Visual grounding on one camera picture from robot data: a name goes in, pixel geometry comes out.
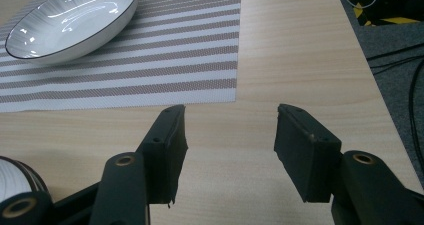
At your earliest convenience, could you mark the grey striped placemat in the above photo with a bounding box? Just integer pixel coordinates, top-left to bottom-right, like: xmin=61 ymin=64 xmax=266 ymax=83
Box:
xmin=0 ymin=0 xmax=243 ymax=114

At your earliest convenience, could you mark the white round object striped rim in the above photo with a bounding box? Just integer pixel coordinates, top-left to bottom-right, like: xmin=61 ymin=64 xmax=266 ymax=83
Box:
xmin=0 ymin=155 xmax=50 ymax=204

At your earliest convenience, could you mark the long curved black floor cable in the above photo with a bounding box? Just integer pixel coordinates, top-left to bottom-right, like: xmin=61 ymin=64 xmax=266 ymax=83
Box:
xmin=408 ymin=58 xmax=424 ymax=173

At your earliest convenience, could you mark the stand base with hazard tape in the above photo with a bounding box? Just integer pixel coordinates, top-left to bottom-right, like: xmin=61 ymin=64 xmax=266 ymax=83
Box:
xmin=344 ymin=0 xmax=424 ymax=28

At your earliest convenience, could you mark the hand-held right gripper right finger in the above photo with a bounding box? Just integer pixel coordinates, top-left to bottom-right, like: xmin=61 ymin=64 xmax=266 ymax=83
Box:
xmin=273 ymin=103 xmax=343 ymax=204

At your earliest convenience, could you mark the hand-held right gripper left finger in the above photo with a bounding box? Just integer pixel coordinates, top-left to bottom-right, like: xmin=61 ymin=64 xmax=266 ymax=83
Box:
xmin=134 ymin=104 xmax=189 ymax=207

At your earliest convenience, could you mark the white plate with black rim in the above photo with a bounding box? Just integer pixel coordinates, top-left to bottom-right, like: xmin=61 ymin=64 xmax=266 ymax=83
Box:
xmin=4 ymin=0 xmax=139 ymax=66

